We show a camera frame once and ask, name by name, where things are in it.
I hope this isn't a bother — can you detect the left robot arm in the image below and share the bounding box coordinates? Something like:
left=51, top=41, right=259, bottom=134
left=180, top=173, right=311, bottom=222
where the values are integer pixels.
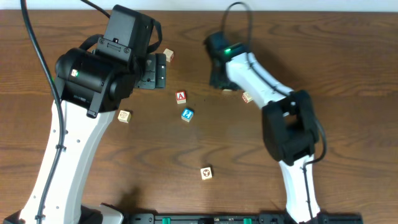
left=4, top=5, right=166, bottom=223

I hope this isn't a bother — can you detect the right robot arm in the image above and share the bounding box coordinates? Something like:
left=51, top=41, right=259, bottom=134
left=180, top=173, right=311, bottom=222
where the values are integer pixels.
left=204, top=32, right=327, bottom=223

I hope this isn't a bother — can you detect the cream block red symbol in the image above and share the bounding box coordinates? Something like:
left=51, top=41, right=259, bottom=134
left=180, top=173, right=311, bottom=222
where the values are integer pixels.
left=200, top=167, right=213, bottom=180

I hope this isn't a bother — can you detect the cream block left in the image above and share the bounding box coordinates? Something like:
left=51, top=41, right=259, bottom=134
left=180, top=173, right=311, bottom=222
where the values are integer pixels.
left=118, top=110, right=131, bottom=123

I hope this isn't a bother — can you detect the cream block top centre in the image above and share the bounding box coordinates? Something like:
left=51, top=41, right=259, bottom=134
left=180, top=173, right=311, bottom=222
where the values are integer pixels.
left=163, top=49, right=174, bottom=62

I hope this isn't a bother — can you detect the red letter A block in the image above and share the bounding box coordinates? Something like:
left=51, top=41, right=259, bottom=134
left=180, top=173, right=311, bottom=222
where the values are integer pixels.
left=175, top=91, right=187, bottom=104

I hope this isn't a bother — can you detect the cream block with red side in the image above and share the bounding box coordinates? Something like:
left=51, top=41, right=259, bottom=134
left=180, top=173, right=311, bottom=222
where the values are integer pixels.
left=242, top=91, right=252, bottom=103

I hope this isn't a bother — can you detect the blue number 2 block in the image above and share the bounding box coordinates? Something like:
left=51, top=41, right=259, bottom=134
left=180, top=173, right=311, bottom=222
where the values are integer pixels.
left=181, top=108, right=194, bottom=123

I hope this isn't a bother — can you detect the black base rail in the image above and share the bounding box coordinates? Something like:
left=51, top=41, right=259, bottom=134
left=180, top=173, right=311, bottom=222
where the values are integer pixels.
left=129, top=212, right=364, bottom=224

